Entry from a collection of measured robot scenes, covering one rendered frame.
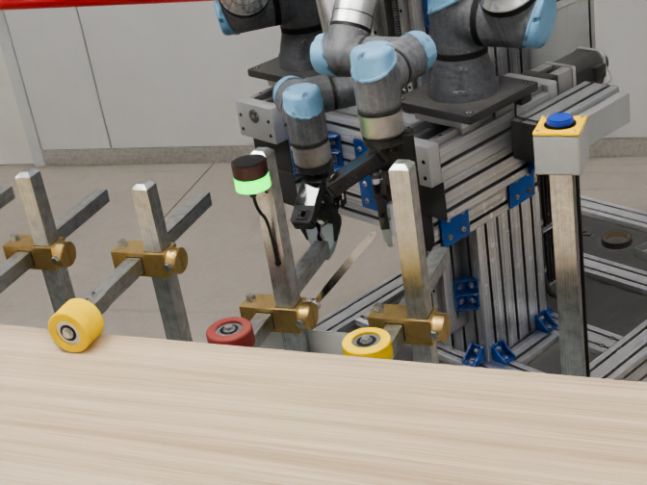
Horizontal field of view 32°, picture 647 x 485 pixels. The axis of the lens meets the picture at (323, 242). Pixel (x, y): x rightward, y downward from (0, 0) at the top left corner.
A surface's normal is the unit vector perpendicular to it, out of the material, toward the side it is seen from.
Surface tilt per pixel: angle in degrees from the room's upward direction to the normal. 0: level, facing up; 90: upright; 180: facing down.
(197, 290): 0
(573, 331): 90
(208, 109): 90
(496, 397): 0
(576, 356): 90
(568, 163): 90
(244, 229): 0
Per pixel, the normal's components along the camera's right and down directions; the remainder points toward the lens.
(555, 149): -0.37, 0.47
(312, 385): -0.15, -0.88
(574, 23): 0.67, 0.24
